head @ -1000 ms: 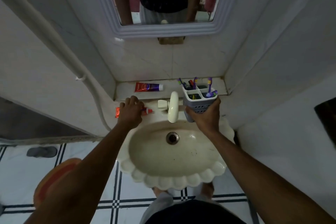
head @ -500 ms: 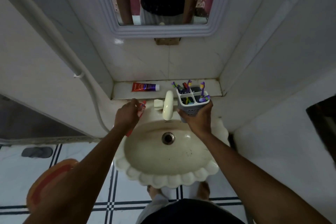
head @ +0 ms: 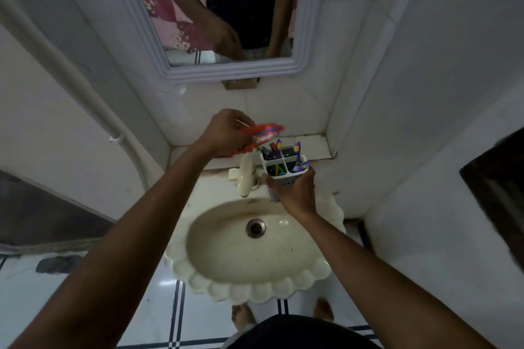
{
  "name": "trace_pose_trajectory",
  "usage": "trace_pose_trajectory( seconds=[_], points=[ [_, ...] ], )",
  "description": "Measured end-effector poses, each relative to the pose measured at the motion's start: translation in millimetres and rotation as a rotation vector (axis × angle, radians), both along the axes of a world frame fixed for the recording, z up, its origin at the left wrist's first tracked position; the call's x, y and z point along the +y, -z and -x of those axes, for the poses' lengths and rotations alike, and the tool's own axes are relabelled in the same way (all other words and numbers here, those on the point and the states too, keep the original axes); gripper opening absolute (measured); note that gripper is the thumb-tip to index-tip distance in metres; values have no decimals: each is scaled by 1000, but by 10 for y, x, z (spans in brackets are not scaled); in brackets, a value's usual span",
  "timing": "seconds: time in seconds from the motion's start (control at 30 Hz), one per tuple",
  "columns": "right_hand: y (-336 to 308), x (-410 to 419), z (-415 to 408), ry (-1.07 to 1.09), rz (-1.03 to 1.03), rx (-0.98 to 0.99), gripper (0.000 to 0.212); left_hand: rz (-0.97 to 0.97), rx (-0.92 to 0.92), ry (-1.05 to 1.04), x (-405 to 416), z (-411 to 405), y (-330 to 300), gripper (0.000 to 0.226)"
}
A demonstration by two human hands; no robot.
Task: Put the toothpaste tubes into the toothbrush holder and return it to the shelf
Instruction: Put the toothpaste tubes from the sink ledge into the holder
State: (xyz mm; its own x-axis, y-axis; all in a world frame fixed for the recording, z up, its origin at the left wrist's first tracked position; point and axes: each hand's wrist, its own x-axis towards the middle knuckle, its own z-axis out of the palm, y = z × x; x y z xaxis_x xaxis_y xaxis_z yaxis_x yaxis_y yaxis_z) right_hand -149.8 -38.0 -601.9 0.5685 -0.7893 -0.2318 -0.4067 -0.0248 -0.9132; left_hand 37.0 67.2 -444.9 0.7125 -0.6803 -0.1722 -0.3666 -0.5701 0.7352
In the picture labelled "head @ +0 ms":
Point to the person's left hand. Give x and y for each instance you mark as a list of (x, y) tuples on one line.
[(223, 134)]

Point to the person's right hand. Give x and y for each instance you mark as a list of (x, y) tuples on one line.
[(297, 195)]

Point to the person's right thumb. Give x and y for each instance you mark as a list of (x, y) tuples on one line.
[(275, 185)]

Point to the person's left fingers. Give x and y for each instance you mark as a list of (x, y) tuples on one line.
[(242, 119)]

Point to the red toothpaste tube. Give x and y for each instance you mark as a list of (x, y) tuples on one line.
[(264, 132)]

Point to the white toothbrush holder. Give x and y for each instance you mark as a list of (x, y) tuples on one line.
[(283, 161)]

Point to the person's left forearm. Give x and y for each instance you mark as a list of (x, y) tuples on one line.
[(123, 250)]

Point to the person's right forearm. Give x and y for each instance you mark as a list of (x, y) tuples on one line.
[(380, 283)]

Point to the cream faucet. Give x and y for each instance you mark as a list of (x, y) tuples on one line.
[(245, 173)]

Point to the purple blue toothbrush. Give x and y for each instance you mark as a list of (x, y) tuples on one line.
[(303, 165)]

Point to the wooden block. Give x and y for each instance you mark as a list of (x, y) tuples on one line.
[(239, 84)]

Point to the metal sink drain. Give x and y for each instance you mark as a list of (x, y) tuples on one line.
[(256, 228)]

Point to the cream scalloped sink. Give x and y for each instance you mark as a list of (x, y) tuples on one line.
[(229, 254)]

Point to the white framed mirror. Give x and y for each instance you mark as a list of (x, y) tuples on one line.
[(307, 13)]

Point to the person's right foot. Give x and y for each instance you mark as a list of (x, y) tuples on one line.
[(324, 310)]

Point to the person's foot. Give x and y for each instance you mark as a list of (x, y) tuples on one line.
[(324, 310), (242, 316)]

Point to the person's left foot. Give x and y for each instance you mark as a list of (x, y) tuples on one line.
[(242, 316)]

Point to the person's dark clothing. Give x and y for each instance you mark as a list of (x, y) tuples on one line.
[(299, 334)]

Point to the white wall pipe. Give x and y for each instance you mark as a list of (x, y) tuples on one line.
[(61, 70)]

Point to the dark window frame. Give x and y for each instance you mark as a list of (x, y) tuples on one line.
[(499, 193)]

